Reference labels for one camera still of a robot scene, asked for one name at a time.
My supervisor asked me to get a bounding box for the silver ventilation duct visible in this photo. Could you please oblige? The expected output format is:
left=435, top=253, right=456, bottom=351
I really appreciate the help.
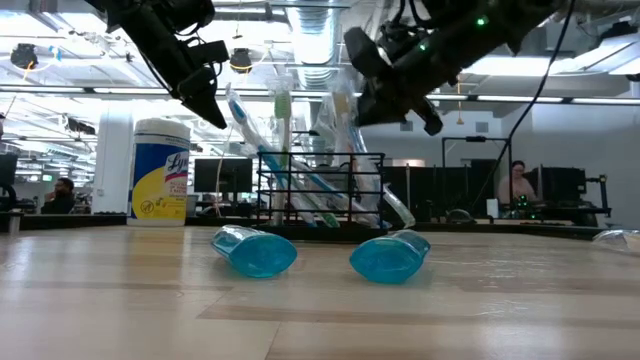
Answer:
left=284, top=0, right=351, bottom=169

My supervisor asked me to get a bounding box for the long ceiling light strip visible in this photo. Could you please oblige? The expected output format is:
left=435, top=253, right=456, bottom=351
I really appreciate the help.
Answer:
left=0, top=84, right=640, bottom=106

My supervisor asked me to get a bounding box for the person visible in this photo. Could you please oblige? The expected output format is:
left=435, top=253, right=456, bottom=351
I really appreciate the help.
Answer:
left=40, top=177, right=76, bottom=215
left=497, top=159, right=540, bottom=206

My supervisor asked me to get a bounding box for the yellow hanging cord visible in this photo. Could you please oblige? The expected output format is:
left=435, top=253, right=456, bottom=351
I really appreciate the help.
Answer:
left=454, top=74, right=465, bottom=126

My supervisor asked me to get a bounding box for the bagged blue white toothbrush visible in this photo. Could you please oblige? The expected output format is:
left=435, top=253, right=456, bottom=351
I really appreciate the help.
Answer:
left=344, top=122, right=417, bottom=230
left=223, top=82, right=321, bottom=229
left=230, top=141, right=262, bottom=160
left=292, top=157, right=394, bottom=230

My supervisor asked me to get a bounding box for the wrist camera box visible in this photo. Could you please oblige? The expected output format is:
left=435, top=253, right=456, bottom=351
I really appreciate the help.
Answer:
left=187, top=40, right=231, bottom=65
left=343, top=27, right=384, bottom=69

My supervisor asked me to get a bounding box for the black wire caddy rack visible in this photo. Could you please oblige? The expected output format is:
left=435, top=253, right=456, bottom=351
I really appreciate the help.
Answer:
left=252, top=151, right=401, bottom=244

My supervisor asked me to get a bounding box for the black table frame rail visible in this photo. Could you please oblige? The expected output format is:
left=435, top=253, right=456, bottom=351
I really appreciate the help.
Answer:
left=0, top=213, right=609, bottom=240

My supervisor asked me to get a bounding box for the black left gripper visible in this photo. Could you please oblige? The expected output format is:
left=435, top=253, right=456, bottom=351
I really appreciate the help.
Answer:
left=164, top=49, right=229, bottom=130

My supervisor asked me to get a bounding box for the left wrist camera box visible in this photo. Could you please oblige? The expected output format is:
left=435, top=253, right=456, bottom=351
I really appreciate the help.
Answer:
left=187, top=40, right=231, bottom=65

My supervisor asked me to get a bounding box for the white building column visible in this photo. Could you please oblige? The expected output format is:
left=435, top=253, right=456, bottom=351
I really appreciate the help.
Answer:
left=92, top=102, right=135, bottom=215

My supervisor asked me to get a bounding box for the blue mouthwash bottle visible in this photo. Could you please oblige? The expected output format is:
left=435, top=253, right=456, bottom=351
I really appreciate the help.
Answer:
left=348, top=229, right=432, bottom=286
left=210, top=224, right=299, bottom=279

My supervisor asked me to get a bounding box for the Lysol wipes canister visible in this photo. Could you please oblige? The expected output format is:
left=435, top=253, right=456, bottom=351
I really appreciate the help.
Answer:
left=130, top=118, right=192, bottom=227

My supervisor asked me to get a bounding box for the black ceiling device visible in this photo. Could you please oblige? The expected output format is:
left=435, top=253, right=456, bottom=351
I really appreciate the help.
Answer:
left=9, top=43, right=39, bottom=71
left=228, top=47, right=254, bottom=75

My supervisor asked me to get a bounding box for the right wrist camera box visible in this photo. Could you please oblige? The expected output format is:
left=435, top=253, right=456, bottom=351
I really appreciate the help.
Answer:
left=343, top=27, right=384, bottom=69

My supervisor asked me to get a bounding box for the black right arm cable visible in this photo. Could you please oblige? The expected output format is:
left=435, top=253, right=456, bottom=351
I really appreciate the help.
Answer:
left=471, top=0, right=577, bottom=211

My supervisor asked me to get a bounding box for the black computer monitor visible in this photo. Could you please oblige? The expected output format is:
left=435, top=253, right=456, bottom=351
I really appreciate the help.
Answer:
left=538, top=167, right=587, bottom=204
left=193, top=158, right=255, bottom=194

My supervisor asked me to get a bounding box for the black metal frame stand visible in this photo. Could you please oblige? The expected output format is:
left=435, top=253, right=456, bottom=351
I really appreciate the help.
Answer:
left=441, top=135, right=514, bottom=221

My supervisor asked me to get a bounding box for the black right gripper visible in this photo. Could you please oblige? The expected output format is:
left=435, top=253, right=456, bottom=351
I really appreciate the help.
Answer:
left=357, top=24, right=481, bottom=136

